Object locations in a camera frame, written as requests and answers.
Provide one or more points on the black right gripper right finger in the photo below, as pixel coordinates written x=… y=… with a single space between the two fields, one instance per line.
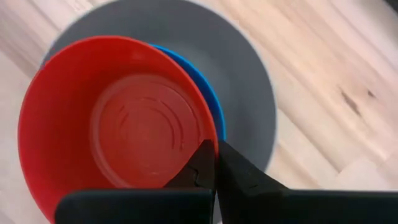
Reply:
x=242 y=183

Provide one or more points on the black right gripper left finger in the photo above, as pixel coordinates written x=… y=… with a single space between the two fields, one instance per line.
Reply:
x=199 y=174

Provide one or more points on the blue-purple plastic bowl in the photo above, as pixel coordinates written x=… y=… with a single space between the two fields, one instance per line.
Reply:
x=214 y=105

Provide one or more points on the red plastic bowl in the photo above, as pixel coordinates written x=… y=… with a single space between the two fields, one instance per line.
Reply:
x=77 y=109

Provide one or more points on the light grey plastic bowl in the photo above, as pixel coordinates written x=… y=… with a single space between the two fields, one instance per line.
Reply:
x=236 y=77

